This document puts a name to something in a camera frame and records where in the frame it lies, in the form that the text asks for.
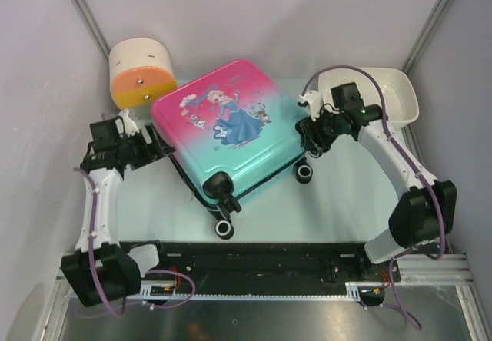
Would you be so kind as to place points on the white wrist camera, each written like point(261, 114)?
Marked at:
point(314, 101)
point(128, 125)

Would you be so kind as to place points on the pink and teal kids suitcase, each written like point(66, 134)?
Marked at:
point(232, 132)

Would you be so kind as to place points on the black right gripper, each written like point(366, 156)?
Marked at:
point(311, 135)

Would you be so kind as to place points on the white rectangular plastic basin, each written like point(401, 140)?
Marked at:
point(401, 102)

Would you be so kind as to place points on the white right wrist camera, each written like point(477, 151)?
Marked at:
point(314, 101)

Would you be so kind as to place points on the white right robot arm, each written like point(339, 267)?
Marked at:
point(425, 207)

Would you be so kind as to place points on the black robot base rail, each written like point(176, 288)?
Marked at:
point(333, 261)

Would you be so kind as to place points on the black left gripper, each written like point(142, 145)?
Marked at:
point(149, 152)

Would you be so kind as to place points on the white slotted cable duct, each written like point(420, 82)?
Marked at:
point(322, 292)

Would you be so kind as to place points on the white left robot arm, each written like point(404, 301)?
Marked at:
point(100, 270)

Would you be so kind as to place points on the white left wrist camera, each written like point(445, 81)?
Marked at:
point(128, 125)

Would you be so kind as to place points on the cream and orange drawer box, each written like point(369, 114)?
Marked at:
point(140, 71)

